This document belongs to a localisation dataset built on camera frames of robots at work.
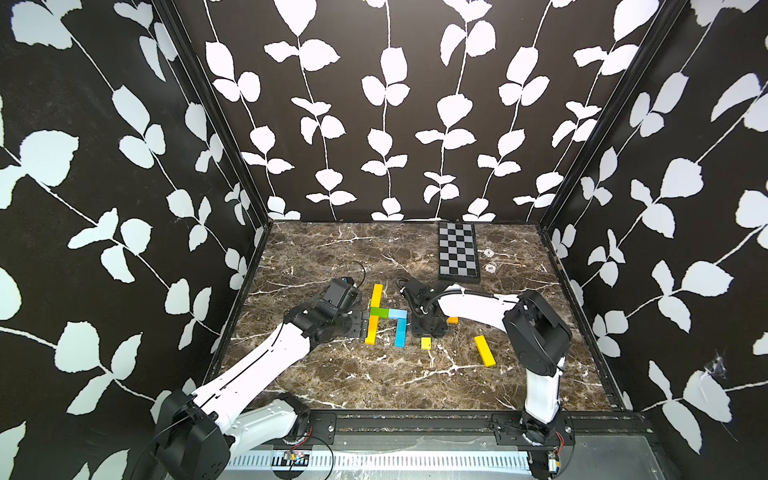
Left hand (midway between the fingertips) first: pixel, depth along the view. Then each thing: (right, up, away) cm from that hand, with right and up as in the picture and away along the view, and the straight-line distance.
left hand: (358, 317), depth 81 cm
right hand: (+17, -7, +10) cm, 21 cm away
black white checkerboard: (+34, +18, +28) cm, 47 cm away
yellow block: (+36, -11, +4) cm, 38 cm away
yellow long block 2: (+19, -10, +7) cm, 23 cm away
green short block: (+7, -2, +12) cm, 14 cm away
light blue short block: (+11, -2, +13) cm, 17 cm away
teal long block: (+12, -7, +10) cm, 17 cm away
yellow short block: (+29, -4, +12) cm, 31 cm away
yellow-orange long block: (+3, -6, +8) cm, 11 cm away
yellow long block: (+4, +3, +17) cm, 18 cm away
